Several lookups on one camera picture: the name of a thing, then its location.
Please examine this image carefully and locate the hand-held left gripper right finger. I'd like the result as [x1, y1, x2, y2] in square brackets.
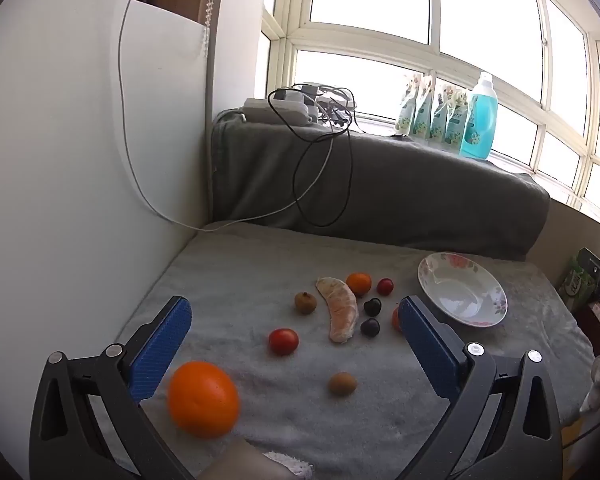
[397, 295, 564, 480]

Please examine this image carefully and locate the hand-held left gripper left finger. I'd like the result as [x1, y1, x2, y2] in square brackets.
[29, 296, 196, 480]

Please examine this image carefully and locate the white floral plate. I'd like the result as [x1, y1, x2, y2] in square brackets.
[417, 252, 509, 328]

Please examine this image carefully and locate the large orange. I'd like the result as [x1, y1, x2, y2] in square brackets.
[167, 360, 241, 440]

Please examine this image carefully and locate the large red cherry tomato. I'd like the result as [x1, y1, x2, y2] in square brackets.
[268, 328, 300, 357]

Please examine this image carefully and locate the smooth brown longan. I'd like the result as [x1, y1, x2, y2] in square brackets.
[328, 371, 358, 396]

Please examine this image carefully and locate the peeled pomelo segment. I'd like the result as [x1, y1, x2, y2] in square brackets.
[315, 276, 359, 345]

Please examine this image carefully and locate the light grey fleece blanket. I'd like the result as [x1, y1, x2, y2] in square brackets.
[115, 220, 596, 480]

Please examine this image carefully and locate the grey plush backrest cushion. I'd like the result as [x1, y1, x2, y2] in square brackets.
[210, 107, 551, 261]

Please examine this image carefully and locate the green and white box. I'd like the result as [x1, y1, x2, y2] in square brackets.
[557, 255, 598, 313]

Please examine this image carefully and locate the white fluffy cloth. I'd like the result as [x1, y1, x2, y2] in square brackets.
[262, 451, 315, 480]

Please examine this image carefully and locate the white cabinet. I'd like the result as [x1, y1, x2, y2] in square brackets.
[0, 0, 216, 476]

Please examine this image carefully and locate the floral refill pouch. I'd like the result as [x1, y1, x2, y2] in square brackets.
[411, 76, 438, 140]
[394, 72, 425, 137]
[445, 87, 471, 152]
[429, 80, 456, 147]

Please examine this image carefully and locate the blue detergent bottle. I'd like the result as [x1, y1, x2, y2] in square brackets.
[459, 72, 501, 160]

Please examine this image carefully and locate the white power strip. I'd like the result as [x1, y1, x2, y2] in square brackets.
[243, 97, 321, 126]

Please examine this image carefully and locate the black cable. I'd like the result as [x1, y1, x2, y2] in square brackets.
[267, 87, 356, 227]

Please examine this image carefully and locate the white cable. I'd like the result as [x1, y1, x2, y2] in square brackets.
[118, 0, 341, 233]

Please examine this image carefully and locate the white window frame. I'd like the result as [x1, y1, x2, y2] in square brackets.
[260, 0, 600, 231]

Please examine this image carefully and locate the white bead chain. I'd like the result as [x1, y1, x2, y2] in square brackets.
[202, 0, 217, 56]

